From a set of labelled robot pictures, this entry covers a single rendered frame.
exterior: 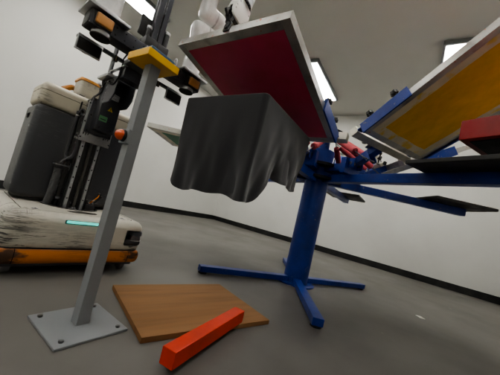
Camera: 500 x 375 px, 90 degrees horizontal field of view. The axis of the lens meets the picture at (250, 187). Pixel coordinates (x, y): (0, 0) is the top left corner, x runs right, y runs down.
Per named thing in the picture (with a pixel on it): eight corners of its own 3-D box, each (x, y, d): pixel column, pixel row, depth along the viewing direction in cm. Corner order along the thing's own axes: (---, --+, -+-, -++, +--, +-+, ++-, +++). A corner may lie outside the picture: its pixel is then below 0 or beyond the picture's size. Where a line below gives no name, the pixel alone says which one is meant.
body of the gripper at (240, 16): (242, 17, 115) (234, 35, 112) (231, -5, 107) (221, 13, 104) (256, 13, 111) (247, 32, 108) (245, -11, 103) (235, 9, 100)
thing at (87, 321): (53, 353, 69) (146, 31, 77) (26, 317, 81) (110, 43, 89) (127, 330, 87) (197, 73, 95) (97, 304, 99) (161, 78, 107)
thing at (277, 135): (245, 202, 93) (271, 94, 96) (236, 200, 95) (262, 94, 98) (292, 215, 131) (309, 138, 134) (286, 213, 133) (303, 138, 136)
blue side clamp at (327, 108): (324, 110, 124) (328, 98, 126) (314, 110, 127) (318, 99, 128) (335, 143, 148) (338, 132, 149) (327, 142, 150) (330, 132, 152)
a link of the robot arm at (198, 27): (183, 47, 140) (190, 21, 141) (203, 60, 148) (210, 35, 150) (190, 41, 133) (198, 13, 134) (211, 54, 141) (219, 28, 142)
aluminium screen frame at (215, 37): (289, 17, 86) (293, 10, 87) (177, 45, 119) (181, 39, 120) (335, 141, 149) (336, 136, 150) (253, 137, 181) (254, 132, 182)
